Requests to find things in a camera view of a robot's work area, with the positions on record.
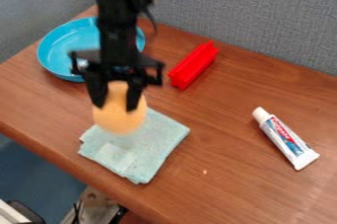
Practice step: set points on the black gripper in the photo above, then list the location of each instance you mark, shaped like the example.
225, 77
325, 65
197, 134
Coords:
120, 57

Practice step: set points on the yellow ball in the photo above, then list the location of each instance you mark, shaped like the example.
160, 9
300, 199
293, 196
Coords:
112, 117

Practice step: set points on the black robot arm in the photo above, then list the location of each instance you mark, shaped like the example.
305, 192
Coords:
117, 14

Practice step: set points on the blue plate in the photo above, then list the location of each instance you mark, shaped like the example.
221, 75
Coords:
76, 35

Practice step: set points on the red plastic block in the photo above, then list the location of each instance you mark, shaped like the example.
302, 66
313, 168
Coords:
192, 66

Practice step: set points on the light blue folded cloth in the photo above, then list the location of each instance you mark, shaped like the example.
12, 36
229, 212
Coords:
135, 155

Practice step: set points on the black white object corner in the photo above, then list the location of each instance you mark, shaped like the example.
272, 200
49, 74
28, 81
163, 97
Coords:
17, 213

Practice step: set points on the white toothpaste tube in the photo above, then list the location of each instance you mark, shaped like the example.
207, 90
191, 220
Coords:
296, 150

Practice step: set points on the grey table leg frame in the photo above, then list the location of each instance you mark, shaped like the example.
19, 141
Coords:
95, 209

